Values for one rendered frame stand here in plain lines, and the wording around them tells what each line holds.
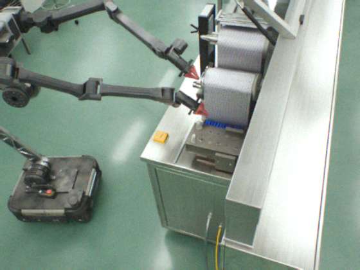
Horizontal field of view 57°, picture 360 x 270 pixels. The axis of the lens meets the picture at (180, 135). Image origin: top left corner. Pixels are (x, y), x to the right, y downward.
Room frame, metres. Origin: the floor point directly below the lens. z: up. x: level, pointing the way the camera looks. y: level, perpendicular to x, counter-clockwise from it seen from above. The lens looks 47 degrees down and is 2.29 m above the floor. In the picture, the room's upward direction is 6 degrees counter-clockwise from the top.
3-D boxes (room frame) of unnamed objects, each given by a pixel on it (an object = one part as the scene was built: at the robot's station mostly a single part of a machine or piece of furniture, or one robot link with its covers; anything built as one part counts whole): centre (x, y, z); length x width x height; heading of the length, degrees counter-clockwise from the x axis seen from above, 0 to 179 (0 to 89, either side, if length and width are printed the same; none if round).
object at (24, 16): (1.79, 0.77, 1.45); 0.09 x 0.08 x 0.12; 173
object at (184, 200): (2.16, -0.61, 0.43); 2.52 x 0.64 x 0.86; 155
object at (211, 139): (1.10, -0.23, 1.00); 0.40 x 0.16 x 0.06; 65
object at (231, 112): (1.23, -0.25, 1.10); 0.23 x 0.01 x 0.18; 65
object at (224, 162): (1.01, -0.21, 0.96); 0.10 x 0.03 x 0.11; 65
